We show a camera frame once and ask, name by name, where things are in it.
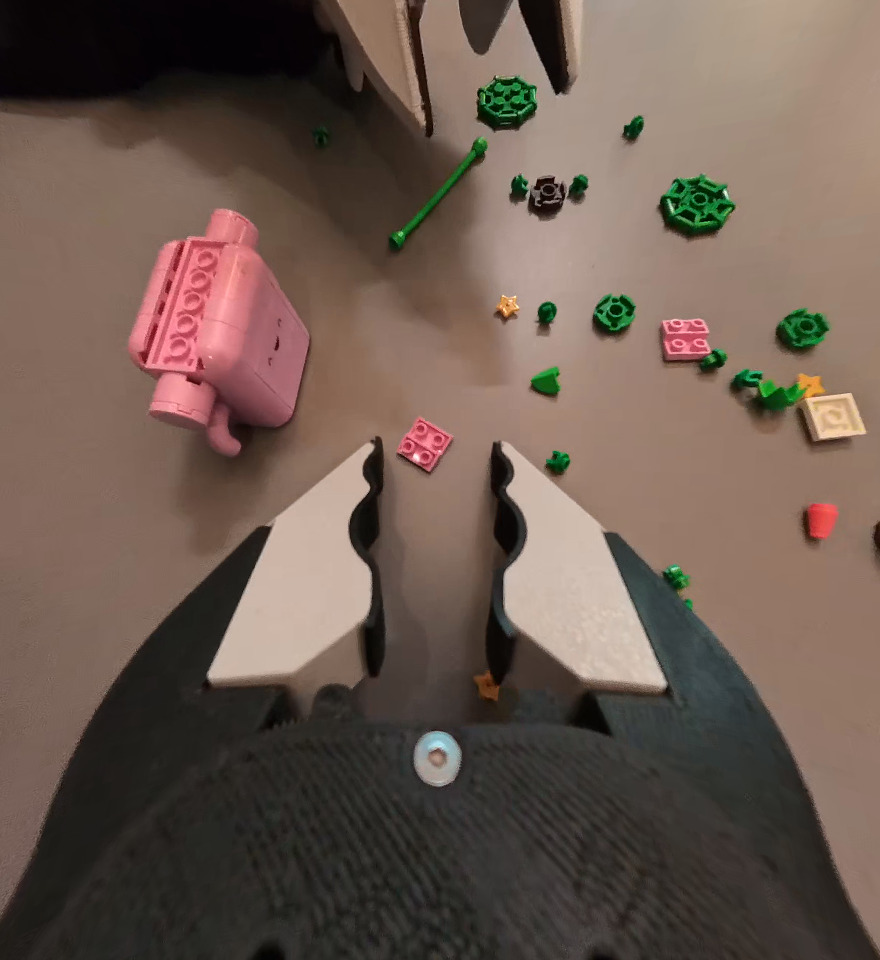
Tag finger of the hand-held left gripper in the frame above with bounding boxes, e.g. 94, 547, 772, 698
314, 0, 436, 139
517, 0, 585, 96

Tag large green web wheel brick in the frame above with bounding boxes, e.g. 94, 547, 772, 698
659, 174, 737, 237

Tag scattered small green clip bricks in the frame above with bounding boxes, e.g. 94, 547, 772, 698
311, 114, 765, 612

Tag green leaf brick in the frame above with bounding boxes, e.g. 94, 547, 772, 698
755, 378, 807, 411

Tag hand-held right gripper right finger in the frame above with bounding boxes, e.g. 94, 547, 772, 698
485, 441, 669, 710

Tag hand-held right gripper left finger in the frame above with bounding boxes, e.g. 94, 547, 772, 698
206, 438, 387, 706

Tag cream square tile brick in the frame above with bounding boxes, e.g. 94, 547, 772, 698
798, 392, 868, 444

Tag pink square plate brick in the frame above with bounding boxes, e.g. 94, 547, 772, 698
396, 417, 454, 474

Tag pink toy brick assembly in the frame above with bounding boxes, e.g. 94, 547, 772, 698
128, 208, 311, 459

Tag green round plate brick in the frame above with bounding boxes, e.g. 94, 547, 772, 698
592, 294, 637, 336
776, 307, 831, 351

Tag pale pink square brick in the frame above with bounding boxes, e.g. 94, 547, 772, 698
661, 317, 713, 363

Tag green bar brick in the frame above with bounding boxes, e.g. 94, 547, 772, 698
389, 136, 489, 252

